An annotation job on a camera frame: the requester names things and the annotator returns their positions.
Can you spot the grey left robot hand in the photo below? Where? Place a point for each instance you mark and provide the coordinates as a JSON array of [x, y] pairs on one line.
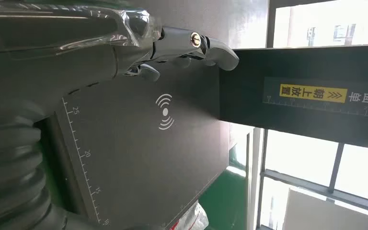
[[50, 60]]

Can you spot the white package with red print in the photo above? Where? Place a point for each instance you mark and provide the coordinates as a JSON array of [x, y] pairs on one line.
[[192, 219]]

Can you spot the green conveyor belt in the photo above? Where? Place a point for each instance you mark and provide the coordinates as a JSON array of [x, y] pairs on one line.
[[225, 200]]

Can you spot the white panel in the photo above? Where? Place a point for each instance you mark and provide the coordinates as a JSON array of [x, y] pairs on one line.
[[330, 212]]

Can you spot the black weighing device with post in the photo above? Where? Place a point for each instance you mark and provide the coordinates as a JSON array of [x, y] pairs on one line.
[[133, 152]]

